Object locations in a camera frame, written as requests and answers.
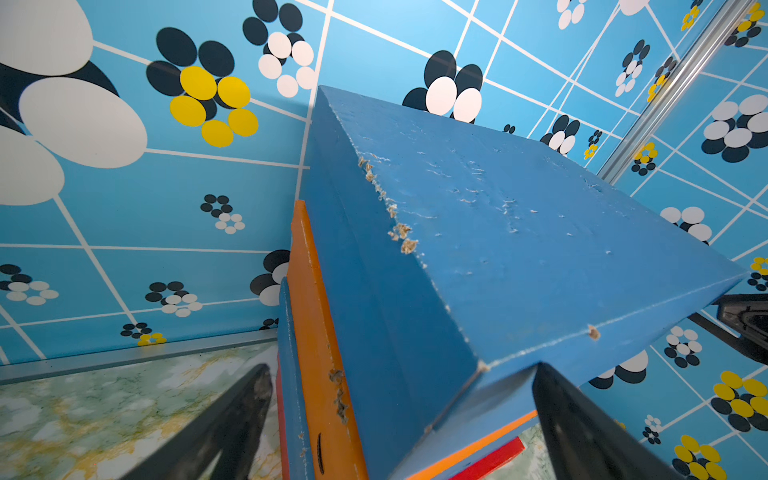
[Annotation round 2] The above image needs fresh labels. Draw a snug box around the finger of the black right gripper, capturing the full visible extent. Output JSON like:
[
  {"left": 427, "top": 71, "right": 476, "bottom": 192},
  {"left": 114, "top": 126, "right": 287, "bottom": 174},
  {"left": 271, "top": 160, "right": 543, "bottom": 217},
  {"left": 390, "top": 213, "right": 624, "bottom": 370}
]
[{"left": 688, "top": 294, "right": 767, "bottom": 365}]

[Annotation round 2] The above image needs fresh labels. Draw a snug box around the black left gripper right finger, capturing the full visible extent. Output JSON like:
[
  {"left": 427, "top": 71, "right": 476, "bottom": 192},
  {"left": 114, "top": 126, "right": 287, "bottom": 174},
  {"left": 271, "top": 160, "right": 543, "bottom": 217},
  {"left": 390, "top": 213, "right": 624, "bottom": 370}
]
[{"left": 532, "top": 362, "right": 680, "bottom": 480}]

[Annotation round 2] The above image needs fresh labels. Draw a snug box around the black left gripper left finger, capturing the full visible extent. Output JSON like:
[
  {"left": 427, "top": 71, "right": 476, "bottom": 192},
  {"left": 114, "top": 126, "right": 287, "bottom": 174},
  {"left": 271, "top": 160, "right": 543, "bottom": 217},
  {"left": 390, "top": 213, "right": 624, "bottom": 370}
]
[{"left": 124, "top": 363, "right": 273, "bottom": 479}]

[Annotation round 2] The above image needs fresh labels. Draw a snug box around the blue shoebox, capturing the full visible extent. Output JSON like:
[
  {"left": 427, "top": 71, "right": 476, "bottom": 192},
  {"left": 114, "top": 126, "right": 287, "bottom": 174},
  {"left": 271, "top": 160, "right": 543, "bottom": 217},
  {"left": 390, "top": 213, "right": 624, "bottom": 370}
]
[
  {"left": 278, "top": 278, "right": 536, "bottom": 479},
  {"left": 302, "top": 86, "right": 746, "bottom": 479}
]

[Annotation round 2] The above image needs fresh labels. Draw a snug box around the orange shoebox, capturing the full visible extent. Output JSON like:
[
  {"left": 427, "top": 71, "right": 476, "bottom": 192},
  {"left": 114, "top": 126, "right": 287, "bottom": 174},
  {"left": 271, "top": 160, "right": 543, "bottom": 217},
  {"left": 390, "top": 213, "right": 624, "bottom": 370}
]
[{"left": 286, "top": 199, "right": 539, "bottom": 480}]

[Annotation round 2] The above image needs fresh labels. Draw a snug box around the red shoebox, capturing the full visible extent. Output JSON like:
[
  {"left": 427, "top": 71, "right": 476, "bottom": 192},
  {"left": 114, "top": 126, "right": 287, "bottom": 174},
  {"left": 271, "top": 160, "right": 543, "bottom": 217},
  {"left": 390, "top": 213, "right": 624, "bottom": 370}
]
[{"left": 275, "top": 369, "right": 525, "bottom": 479}]

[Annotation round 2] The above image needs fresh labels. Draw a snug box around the right aluminium corner post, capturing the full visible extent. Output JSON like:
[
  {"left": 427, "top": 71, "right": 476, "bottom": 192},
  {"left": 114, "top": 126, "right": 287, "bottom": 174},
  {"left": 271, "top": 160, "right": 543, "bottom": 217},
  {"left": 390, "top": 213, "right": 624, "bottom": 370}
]
[{"left": 597, "top": 0, "right": 757, "bottom": 185}]

